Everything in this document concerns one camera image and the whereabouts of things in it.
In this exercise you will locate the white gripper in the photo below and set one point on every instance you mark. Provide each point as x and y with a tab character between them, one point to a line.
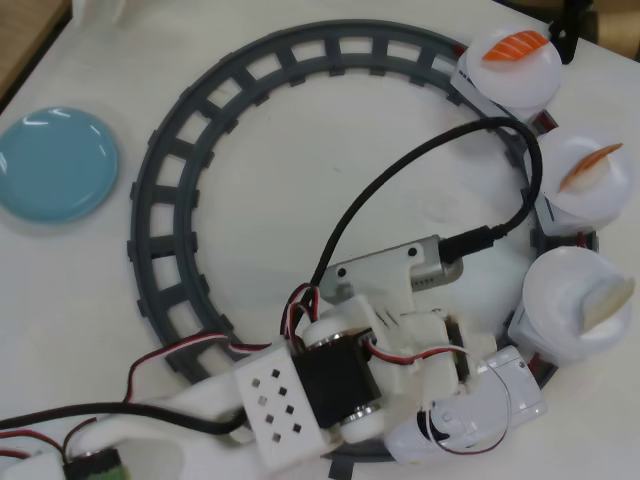
474	336

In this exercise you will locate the cream white sushi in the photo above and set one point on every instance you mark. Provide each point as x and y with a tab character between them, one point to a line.
605	305

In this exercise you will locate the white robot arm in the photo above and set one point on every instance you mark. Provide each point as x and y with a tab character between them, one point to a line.
275	400

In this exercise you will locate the white Shinkansen locomotive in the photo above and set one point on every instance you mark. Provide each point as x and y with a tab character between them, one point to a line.
475	405

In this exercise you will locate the white round plastic dish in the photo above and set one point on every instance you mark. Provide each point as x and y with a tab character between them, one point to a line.
595	195
520	80
555	300

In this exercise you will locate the orange white shrimp sushi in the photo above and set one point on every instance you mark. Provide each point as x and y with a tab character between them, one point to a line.
585	167

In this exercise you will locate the orange salmon sushi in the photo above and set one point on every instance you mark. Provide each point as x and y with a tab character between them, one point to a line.
515	46

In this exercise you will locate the blue ceramic dish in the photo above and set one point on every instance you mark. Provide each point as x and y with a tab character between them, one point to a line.
55	165

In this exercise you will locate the white train car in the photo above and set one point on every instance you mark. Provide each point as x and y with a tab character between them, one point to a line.
475	90
560	220
522	335

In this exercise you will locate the black clamp stand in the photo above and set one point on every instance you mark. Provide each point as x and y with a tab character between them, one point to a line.
570	25

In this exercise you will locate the beige cardboard box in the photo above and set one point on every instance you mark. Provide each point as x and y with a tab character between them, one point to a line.
620	25

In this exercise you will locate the grey circular toy track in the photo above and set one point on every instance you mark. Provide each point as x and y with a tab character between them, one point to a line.
287	55

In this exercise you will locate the wooden board furniture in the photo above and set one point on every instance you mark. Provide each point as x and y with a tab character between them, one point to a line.
25	40

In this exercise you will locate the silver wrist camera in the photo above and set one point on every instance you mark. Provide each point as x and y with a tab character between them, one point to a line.
380	265

